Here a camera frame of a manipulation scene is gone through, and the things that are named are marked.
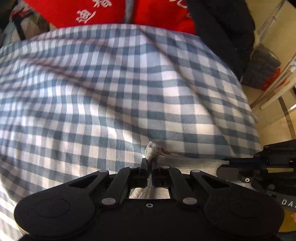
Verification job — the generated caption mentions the grey printed pants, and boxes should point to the grey printed pants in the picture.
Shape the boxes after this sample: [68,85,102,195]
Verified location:
[129,141,228,199]

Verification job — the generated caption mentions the red object on floor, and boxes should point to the red object on floor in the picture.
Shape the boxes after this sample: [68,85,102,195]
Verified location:
[260,67,280,91]

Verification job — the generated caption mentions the blue checkered bed sheet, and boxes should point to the blue checkered bed sheet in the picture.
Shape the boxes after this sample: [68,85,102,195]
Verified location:
[1,24,260,240]

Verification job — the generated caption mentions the dark grey folded cloth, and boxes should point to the dark grey folded cloth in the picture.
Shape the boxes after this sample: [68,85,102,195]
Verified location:
[241,44,281,89]

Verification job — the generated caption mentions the red jacket person torso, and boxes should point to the red jacket person torso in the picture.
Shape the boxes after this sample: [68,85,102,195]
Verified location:
[26,0,196,34]

